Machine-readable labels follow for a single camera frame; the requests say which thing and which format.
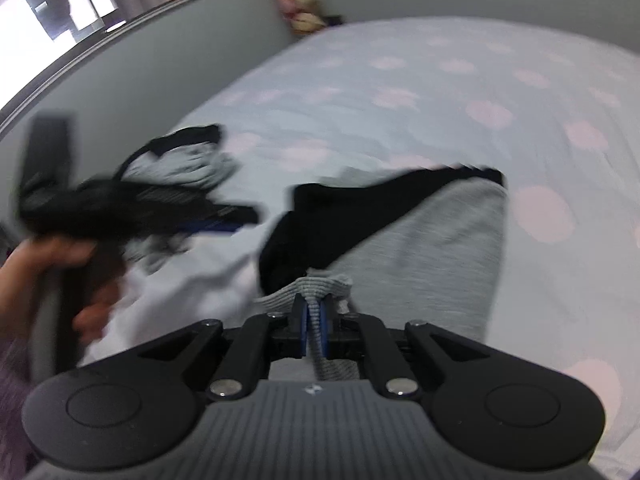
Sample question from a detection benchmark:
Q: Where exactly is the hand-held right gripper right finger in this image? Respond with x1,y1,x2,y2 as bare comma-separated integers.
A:
320,294,491,402

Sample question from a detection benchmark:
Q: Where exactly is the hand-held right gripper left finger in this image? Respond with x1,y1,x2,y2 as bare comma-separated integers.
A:
140,294,308,401

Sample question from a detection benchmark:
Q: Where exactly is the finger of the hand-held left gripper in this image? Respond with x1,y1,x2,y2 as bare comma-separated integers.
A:
190,202,262,236

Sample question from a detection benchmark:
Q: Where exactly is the grey garment with black trim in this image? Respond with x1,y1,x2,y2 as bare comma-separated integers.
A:
117,124,261,272

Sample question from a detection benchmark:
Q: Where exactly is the black and grey garment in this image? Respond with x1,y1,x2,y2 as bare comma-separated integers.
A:
254,162,508,383

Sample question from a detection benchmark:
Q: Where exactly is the person's left hand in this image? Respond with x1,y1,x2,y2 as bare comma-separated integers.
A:
0,237,127,345

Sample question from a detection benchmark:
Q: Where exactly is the white window sill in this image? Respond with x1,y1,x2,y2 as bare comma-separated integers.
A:
0,0,256,132

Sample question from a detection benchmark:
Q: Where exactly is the window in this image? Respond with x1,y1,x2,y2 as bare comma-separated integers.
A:
0,0,251,111

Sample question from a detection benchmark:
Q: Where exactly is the polka dot bed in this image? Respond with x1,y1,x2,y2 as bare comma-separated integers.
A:
80,16,640,480

